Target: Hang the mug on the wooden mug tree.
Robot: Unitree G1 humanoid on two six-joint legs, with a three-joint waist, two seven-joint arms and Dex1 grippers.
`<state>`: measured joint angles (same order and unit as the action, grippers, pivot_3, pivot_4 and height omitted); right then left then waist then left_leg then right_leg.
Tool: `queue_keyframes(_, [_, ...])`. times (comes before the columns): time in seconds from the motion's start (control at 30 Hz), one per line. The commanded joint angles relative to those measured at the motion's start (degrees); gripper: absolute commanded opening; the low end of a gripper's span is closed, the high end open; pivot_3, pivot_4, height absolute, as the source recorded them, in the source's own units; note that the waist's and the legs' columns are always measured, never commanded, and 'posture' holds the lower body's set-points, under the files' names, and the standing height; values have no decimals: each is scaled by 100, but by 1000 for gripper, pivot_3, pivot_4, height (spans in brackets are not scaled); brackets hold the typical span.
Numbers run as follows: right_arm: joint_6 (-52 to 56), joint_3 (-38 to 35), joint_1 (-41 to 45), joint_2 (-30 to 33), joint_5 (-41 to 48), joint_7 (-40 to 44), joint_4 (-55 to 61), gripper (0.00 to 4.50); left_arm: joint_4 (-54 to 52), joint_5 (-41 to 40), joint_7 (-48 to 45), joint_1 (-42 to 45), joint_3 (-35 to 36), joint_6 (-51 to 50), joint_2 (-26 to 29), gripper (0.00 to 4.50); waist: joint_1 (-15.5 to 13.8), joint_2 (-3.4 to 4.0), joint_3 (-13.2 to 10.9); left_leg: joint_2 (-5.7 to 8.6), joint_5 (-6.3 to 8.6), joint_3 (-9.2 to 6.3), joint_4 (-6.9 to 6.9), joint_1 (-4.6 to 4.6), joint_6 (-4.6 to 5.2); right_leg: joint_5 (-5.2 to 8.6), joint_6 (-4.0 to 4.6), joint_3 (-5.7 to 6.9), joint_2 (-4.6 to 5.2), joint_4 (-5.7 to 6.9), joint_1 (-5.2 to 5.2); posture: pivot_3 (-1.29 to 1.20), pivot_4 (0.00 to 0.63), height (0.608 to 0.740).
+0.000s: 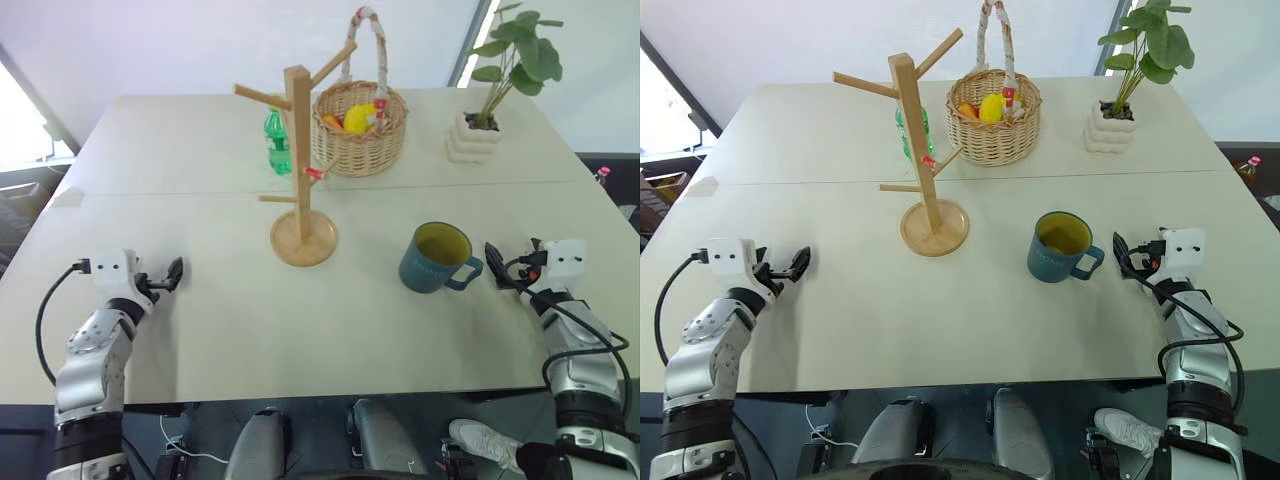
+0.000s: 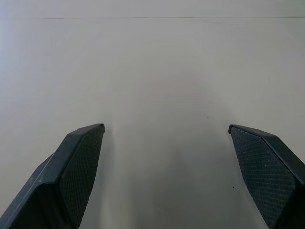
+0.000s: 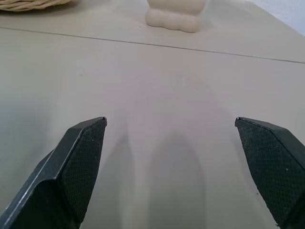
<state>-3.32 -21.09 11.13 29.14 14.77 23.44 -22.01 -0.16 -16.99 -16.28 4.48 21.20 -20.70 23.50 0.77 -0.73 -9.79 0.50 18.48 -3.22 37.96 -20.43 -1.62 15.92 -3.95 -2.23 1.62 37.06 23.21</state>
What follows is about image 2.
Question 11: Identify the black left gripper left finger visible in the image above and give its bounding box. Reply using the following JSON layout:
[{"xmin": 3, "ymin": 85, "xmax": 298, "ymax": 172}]
[{"xmin": 0, "ymin": 123, "xmax": 106, "ymax": 229}]

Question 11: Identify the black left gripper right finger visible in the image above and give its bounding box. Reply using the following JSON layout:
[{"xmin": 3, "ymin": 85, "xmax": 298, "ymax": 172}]
[{"xmin": 228, "ymin": 124, "xmax": 305, "ymax": 229}]

